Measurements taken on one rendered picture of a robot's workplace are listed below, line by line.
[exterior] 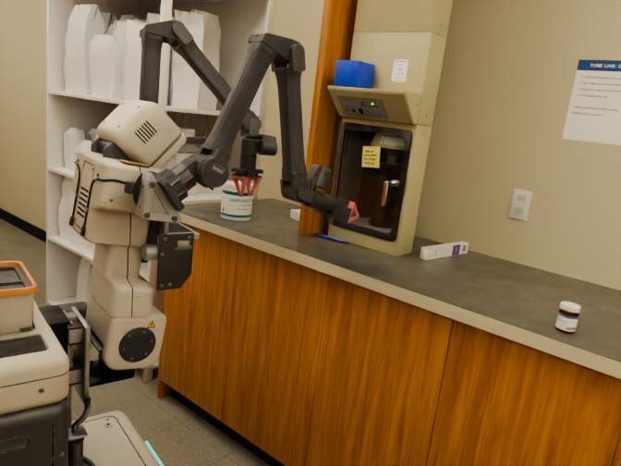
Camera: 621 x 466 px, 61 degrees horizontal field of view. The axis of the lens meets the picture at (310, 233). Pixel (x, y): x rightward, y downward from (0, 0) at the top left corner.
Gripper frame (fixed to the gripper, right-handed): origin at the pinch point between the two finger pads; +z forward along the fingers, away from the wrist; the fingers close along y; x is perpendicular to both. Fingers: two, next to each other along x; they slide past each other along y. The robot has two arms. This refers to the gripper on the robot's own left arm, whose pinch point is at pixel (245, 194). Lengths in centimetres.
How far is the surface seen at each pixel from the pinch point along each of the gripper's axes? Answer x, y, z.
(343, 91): -21, 23, -40
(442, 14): -46, 38, -68
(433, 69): -46, 39, -50
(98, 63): 134, 15, -43
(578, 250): -96, 76, 6
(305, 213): -8.9, 24.3, 6.8
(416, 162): -46, 37, -19
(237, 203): 20.0, 15.0, 8.4
